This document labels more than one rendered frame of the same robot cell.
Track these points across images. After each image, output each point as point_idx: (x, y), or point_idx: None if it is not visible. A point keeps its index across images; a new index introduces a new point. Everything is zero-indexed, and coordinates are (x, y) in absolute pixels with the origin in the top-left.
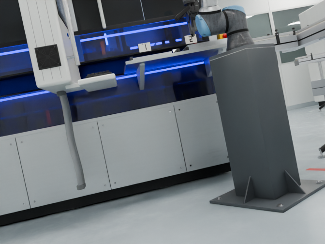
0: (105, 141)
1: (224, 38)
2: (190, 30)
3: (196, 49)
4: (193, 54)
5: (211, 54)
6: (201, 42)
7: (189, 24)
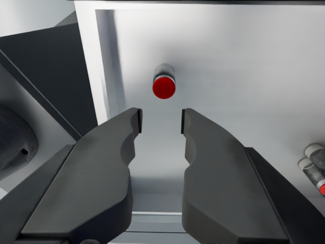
0: None
1: None
2: (187, 138)
3: (83, 48)
4: None
5: None
6: (105, 104)
7: (183, 200)
